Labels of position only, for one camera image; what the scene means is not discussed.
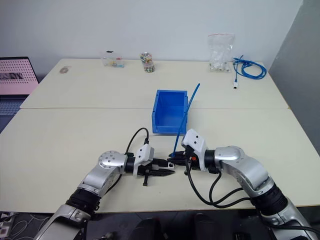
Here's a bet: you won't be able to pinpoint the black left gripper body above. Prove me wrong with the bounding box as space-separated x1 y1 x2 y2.
137 159 161 187

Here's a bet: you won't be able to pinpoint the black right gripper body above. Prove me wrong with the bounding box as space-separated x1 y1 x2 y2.
183 145 201 176

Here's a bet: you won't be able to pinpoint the straight blue network cable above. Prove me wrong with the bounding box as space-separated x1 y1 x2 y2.
171 83 201 159

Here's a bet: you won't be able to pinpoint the blue plastic bin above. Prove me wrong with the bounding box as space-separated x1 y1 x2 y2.
151 89 189 136

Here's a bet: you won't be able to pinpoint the clear jar of coloured pins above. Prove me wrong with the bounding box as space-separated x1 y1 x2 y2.
139 51 156 74

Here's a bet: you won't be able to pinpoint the clear bag of white couplers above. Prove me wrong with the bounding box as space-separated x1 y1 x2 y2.
207 32 236 74

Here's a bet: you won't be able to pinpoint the clear box with small items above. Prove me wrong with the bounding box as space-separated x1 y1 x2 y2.
101 49 126 69

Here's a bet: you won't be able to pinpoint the laptop with pink screen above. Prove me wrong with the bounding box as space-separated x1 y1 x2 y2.
0 56 40 135

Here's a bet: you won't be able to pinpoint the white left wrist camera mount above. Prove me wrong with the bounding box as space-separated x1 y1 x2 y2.
132 145 155 176

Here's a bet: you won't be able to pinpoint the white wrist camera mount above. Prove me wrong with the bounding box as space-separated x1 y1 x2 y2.
132 145 155 176
180 128 209 173

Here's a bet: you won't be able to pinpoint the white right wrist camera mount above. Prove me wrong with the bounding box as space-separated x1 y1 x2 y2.
180 128 209 173

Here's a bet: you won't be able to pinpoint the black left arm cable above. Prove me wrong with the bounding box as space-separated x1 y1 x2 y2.
124 127 150 156

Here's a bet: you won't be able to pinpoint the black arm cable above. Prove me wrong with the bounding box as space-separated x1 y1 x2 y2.
124 127 150 156
185 157 320 237

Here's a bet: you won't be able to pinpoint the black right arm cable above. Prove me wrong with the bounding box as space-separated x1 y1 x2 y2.
185 157 320 237

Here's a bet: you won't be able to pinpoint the coiled blue network cable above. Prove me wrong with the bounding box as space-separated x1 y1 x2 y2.
231 55 268 91

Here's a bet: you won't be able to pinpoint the tangled cables on floor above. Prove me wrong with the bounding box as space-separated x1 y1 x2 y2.
0 211 51 240

